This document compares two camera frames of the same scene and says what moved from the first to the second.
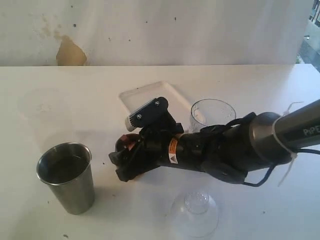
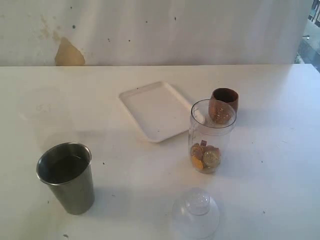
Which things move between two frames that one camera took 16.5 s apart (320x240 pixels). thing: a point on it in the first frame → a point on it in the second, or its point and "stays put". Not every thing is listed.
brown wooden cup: (127, 141) → (223, 105)
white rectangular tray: (133, 99) stays put
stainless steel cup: (67, 168) stays put
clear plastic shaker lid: (195, 214) stays put
